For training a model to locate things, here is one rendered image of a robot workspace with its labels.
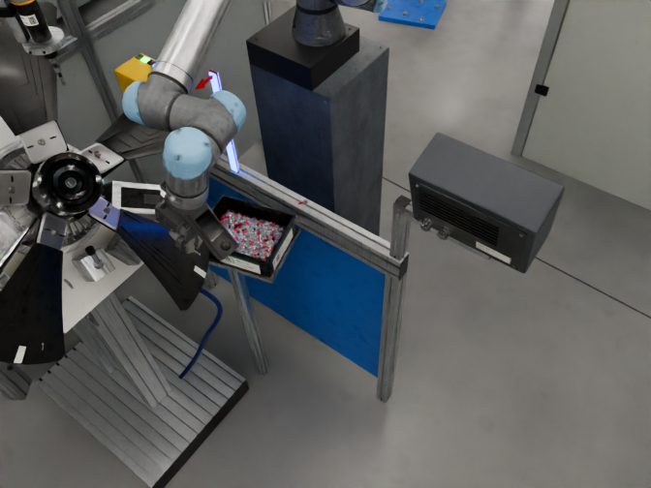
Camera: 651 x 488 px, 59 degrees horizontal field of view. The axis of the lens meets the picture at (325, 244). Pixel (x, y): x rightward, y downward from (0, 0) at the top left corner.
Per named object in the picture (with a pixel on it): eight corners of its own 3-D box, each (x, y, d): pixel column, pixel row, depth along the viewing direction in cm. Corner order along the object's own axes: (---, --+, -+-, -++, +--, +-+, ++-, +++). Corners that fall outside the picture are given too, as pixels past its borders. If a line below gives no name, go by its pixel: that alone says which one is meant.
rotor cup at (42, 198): (3, 198, 116) (14, 191, 105) (45, 141, 121) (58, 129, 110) (70, 237, 123) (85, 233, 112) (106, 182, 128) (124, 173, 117)
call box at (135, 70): (124, 100, 168) (112, 69, 159) (150, 82, 173) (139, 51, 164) (163, 120, 162) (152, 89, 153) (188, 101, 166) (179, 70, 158)
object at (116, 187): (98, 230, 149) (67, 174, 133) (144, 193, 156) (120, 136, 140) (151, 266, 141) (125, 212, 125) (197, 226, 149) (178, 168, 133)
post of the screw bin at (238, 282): (258, 373, 218) (219, 242, 155) (262, 366, 220) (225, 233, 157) (265, 376, 218) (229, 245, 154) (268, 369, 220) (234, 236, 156)
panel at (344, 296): (209, 269, 234) (169, 147, 182) (210, 268, 235) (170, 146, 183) (380, 380, 202) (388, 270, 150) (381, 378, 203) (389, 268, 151)
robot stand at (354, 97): (324, 219, 264) (310, 16, 186) (378, 249, 253) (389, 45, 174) (282, 261, 250) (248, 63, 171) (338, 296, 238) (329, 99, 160)
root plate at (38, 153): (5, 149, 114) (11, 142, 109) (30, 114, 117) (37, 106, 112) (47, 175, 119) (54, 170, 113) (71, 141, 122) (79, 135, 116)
